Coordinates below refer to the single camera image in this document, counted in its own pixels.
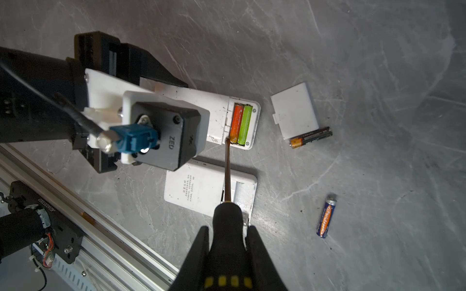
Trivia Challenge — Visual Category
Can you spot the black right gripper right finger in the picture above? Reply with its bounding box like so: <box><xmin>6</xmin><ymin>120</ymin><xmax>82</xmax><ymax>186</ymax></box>
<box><xmin>246</xmin><ymin>226</ymin><xmax>288</xmax><ymax>291</ymax></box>

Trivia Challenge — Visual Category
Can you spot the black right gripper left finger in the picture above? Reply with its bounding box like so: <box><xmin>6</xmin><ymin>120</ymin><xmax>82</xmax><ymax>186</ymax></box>
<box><xmin>169</xmin><ymin>226</ymin><xmax>209</xmax><ymax>291</ymax></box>

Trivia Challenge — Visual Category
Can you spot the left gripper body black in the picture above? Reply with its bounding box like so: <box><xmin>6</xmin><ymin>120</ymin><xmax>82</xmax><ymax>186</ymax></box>
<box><xmin>70</xmin><ymin>32</ymin><xmax>188</xmax><ymax>173</ymax></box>

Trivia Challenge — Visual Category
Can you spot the black yellow handled screwdriver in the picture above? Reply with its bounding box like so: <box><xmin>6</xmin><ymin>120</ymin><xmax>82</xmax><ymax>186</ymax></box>
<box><xmin>203</xmin><ymin>138</ymin><xmax>253</xmax><ymax>291</ymax></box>

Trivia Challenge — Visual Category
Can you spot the blue orange AA battery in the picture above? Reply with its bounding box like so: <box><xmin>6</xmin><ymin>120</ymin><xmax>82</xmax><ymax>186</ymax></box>
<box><xmin>316</xmin><ymin>194</ymin><xmax>337</xmax><ymax>238</ymax></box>

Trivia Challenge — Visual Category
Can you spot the white air conditioner remote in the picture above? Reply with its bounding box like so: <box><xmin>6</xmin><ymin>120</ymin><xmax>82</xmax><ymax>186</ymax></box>
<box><xmin>164</xmin><ymin>160</ymin><xmax>257</xmax><ymax>232</ymax></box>

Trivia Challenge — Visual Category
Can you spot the black gold AA battery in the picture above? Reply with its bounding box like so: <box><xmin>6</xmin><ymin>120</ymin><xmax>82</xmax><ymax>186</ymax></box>
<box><xmin>290</xmin><ymin>127</ymin><xmax>333</xmax><ymax>149</ymax></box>

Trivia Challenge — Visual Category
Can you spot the white battery cover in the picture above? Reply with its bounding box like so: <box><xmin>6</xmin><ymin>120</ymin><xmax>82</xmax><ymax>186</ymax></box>
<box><xmin>271</xmin><ymin>82</ymin><xmax>319</xmax><ymax>140</ymax></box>

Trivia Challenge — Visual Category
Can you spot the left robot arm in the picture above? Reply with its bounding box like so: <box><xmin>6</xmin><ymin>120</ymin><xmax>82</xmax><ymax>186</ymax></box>
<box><xmin>1</xmin><ymin>32</ymin><xmax>188</xmax><ymax>173</ymax></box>

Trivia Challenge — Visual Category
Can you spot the green AA battery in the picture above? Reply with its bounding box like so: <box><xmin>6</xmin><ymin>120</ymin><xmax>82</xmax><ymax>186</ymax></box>
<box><xmin>237</xmin><ymin>105</ymin><xmax>253</xmax><ymax>146</ymax></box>

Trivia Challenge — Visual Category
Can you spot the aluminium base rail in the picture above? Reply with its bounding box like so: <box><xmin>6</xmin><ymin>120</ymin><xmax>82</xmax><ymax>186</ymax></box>
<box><xmin>1</xmin><ymin>144</ymin><xmax>178</xmax><ymax>291</ymax></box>

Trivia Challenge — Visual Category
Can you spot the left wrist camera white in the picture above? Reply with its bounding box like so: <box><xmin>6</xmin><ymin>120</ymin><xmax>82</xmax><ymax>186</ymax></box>
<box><xmin>83</xmin><ymin>69</ymin><xmax>210</xmax><ymax>171</ymax></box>

